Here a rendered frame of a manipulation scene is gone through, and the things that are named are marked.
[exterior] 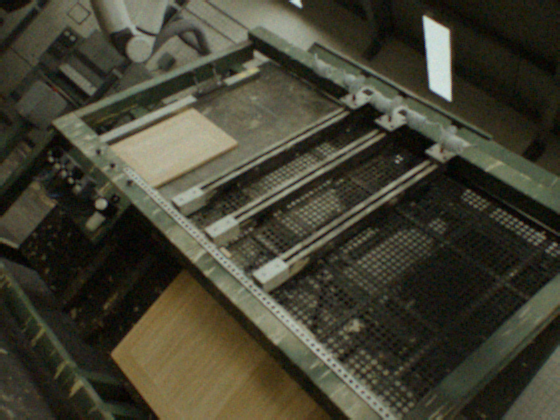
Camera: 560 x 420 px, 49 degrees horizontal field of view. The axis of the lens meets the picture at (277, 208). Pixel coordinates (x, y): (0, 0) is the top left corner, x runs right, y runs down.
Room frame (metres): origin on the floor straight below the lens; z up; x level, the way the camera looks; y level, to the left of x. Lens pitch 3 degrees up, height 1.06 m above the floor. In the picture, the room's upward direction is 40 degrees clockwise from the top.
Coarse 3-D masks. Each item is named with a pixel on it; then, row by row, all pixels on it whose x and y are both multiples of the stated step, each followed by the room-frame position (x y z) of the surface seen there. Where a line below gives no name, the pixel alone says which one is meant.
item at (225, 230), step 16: (400, 96) 2.75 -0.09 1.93; (384, 128) 2.82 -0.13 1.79; (352, 144) 2.78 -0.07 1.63; (368, 144) 2.78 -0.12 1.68; (384, 144) 2.86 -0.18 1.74; (336, 160) 2.71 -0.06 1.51; (352, 160) 2.75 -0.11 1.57; (304, 176) 2.64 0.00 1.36; (320, 176) 2.66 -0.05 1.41; (272, 192) 2.57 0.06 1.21; (288, 192) 2.57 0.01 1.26; (304, 192) 2.64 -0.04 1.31; (256, 208) 2.51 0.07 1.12; (272, 208) 2.55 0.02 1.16; (224, 224) 2.45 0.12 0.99; (240, 224) 2.47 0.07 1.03; (224, 240) 2.45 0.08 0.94
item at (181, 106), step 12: (228, 84) 3.20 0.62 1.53; (240, 84) 3.25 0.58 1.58; (192, 96) 3.13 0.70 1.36; (204, 96) 3.14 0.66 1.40; (216, 96) 3.19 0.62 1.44; (168, 108) 3.06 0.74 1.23; (180, 108) 3.08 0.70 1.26; (144, 120) 3.00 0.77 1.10; (156, 120) 3.02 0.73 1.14; (120, 132) 2.93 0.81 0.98; (132, 132) 2.96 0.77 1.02; (108, 144) 2.91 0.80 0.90
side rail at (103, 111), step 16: (240, 48) 3.44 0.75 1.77; (192, 64) 3.33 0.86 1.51; (224, 64) 3.43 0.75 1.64; (160, 80) 3.22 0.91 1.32; (176, 80) 3.27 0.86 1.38; (192, 80) 3.34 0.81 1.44; (112, 96) 3.13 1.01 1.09; (128, 96) 3.13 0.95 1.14; (144, 96) 3.20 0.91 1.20; (160, 96) 3.26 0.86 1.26; (80, 112) 3.04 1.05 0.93; (96, 112) 3.06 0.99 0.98; (112, 112) 3.12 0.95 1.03; (128, 112) 3.19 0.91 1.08; (96, 128) 3.11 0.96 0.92
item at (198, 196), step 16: (352, 96) 2.95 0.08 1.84; (368, 96) 2.98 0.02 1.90; (336, 112) 2.95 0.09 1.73; (352, 112) 2.96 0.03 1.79; (304, 128) 2.87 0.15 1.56; (320, 128) 2.87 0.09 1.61; (336, 128) 2.95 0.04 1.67; (288, 144) 2.79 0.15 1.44; (304, 144) 2.85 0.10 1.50; (256, 160) 2.72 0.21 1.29; (272, 160) 2.76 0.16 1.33; (224, 176) 2.66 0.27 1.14; (240, 176) 2.67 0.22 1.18; (192, 192) 2.58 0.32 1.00; (208, 192) 2.59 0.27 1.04; (224, 192) 2.66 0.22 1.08; (176, 208) 2.56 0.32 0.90; (192, 208) 2.58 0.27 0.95
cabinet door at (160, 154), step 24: (168, 120) 3.03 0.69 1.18; (192, 120) 3.03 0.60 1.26; (120, 144) 2.90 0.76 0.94; (144, 144) 2.90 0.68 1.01; (168, 144) 2.90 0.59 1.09; (192, 144) 2.90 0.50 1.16; (216, 144) 2.89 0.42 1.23; (144, 168) 2.78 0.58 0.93; (168, 168) 2.78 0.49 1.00; (192, 168) 2.79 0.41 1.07
